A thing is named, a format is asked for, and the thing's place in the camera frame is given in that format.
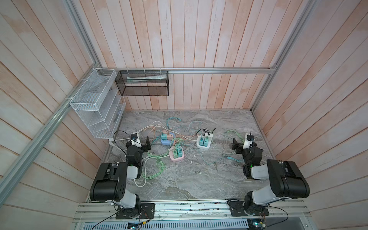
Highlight green cable bundle right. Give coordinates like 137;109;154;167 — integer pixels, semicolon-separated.
223;130;245;144

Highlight blue power strip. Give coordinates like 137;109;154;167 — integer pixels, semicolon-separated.
161;130;175;146

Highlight pink power strip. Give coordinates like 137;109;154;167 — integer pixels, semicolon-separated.
168;146;185;162

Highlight light green charger plug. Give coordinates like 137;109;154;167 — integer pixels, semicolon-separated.
172;150;178;159

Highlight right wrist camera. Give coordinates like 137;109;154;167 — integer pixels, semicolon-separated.
242;133;257;149

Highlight white power cord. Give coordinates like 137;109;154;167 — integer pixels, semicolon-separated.
108;120;164;151

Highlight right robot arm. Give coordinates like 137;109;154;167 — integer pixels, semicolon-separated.
232;134;310;216

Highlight teal cable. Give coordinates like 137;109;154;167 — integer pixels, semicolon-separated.
165;117;183;131

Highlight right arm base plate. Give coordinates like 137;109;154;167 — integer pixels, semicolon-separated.
227;199;269;217

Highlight white wire mesh shelf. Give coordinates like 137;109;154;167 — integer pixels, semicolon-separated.
70;69;126;140

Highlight teal charger plug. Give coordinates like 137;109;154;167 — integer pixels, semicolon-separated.
175;144;183;157

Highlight black mesh basket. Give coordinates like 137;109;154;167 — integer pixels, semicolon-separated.
115;70;170;96

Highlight white power strip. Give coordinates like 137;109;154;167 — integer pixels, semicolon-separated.
196;133;213;150

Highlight orange pink cable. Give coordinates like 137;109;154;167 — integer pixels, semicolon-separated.
142;126;199;143

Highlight aluminium frame rail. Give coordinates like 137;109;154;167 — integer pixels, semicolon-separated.
112;67;276;74

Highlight light green cable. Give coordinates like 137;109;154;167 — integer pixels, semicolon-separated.
140;150;170;181

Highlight teal chargers on white strip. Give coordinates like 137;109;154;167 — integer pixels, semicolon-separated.
199;136;209;147

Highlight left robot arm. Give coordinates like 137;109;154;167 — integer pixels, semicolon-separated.
90;138;151;218

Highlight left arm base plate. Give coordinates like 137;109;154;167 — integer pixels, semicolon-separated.
116;203;155;219

